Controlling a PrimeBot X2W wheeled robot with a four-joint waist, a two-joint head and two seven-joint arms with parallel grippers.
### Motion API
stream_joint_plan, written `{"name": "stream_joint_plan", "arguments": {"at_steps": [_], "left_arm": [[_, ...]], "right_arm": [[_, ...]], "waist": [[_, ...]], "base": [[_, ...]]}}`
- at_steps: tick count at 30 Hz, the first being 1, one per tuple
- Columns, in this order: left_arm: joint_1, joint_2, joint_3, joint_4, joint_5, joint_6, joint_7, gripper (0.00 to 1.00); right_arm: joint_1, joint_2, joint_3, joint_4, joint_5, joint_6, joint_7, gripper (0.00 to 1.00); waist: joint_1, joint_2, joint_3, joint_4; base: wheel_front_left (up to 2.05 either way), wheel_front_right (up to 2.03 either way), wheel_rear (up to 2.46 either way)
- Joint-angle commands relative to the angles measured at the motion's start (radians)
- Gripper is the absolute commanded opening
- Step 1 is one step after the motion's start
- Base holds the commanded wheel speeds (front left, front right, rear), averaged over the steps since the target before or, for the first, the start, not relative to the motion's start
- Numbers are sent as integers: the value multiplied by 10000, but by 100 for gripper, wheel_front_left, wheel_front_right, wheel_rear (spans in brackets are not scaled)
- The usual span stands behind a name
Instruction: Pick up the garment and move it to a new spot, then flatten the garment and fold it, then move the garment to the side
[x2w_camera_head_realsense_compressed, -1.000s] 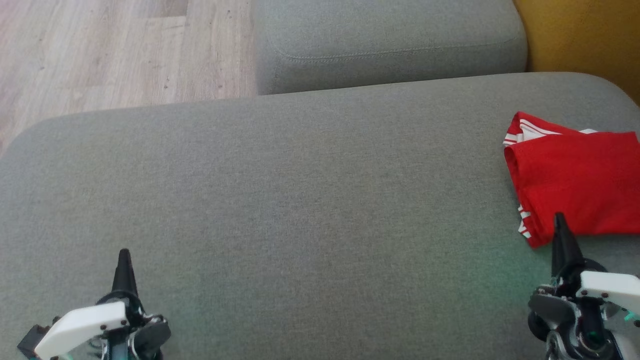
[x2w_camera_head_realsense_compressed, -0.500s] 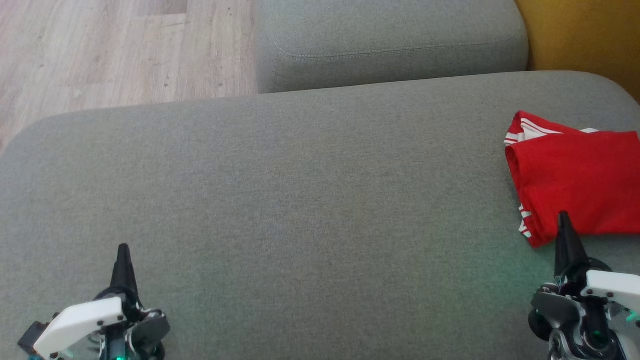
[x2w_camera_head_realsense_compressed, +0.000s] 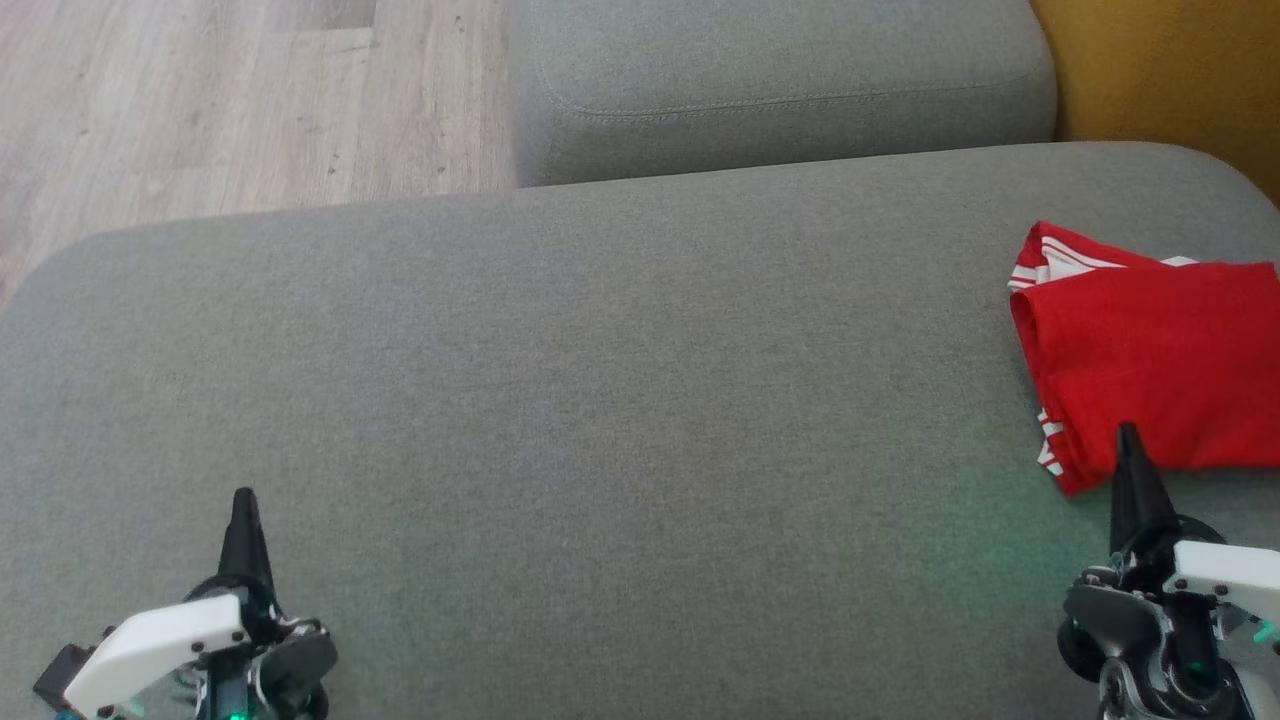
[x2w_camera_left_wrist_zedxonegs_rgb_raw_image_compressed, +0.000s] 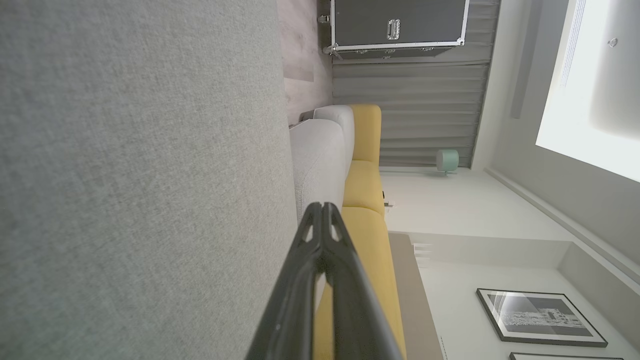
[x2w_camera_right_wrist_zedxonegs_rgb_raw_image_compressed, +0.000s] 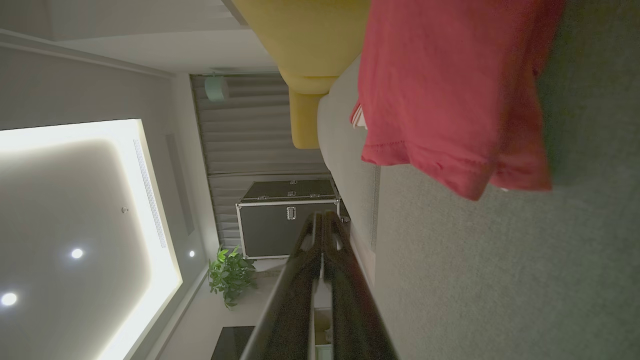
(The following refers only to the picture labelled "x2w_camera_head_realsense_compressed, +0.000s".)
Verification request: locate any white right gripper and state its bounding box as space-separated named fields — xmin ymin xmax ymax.
xmin=1058 ymin=422 xmax=1280 ymax=720

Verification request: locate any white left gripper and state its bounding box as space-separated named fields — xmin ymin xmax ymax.
xmin=62 ymin=488 xmax=339 ymax=720

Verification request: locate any red jersey with black lettering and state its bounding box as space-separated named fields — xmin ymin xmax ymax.
xmin=1008 ymin=260 xmax=1280 ymax=497

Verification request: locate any large grey sofa seat cushion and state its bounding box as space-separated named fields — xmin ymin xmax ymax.
xmin=0 ymin=140 xmax=1280 ymax=720

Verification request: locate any small grey sofa cushion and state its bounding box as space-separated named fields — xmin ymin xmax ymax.
xmin=510 ymin=0 xmax=1059 ymax=189

